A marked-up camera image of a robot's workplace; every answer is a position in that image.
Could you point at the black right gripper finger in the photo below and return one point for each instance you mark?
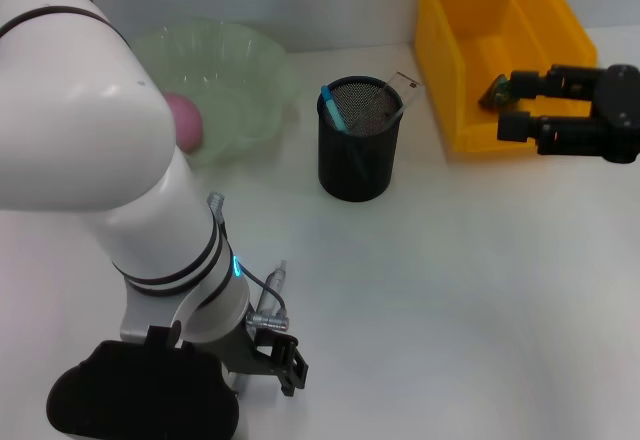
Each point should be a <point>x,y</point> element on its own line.
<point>515,127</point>
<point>530,85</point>

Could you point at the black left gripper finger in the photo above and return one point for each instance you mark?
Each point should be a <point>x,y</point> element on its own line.
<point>296,375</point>
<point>282,346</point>

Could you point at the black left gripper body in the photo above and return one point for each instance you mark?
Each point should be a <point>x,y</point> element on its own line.
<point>245,355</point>

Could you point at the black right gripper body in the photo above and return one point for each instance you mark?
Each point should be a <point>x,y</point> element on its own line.
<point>620,115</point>

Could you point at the green plastic wrapper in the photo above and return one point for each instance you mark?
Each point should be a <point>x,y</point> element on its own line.
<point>495,92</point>

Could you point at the silver ballpoint pen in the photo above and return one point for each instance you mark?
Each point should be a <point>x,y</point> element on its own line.
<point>274,290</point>

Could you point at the transparent plastic ruler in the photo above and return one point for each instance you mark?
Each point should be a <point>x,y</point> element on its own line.
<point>407,92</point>

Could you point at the blue sheathed scissors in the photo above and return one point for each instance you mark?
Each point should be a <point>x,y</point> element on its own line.
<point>334,110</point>

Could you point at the pink toy peach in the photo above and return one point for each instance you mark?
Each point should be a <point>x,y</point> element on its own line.
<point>187,120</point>

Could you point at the black mesh pen holder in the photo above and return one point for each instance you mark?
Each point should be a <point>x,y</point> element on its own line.
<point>370,170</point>

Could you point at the translucent green plastic fruit bowl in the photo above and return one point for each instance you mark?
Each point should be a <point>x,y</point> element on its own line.
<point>240,75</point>

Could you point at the yellow plastic storage bin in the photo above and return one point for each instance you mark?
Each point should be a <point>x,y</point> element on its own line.
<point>500,25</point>

